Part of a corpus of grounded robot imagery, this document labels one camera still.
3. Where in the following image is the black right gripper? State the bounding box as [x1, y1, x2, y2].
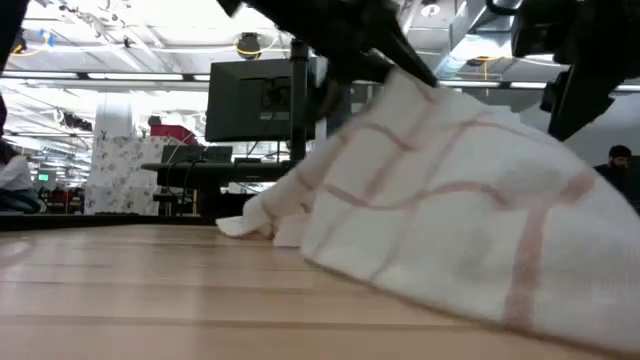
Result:
[487, 0, 640, 142]

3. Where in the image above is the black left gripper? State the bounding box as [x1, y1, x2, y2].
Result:
[244, 0, 439, 87]

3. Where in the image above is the white red-checked towel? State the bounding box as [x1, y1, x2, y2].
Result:
[215, 67, 640, 354]

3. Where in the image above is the person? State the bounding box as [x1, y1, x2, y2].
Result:
[0, 142, 44, 215]
[593, 144, 640, 211]

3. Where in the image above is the black monitor pole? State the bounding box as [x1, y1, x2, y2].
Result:
[289, 39, 310, 166]

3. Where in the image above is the round black ceiling fixture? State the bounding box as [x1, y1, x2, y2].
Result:
[235, 32, 264, 61]

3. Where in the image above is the black computer monitor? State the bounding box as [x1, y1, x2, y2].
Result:
[204, 57, 351, 144]

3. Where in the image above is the grey desk with black legs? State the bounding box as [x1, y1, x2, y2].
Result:
[141, 160, 296, 216]

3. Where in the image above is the red box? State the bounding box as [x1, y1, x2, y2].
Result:
[149, 123, 197, 146]

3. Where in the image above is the floral patterned partition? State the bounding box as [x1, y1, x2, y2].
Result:
[84, 134, 176, 215]

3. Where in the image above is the black aluminium table frame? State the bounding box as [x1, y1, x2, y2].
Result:
[0, 213, 220, 232]

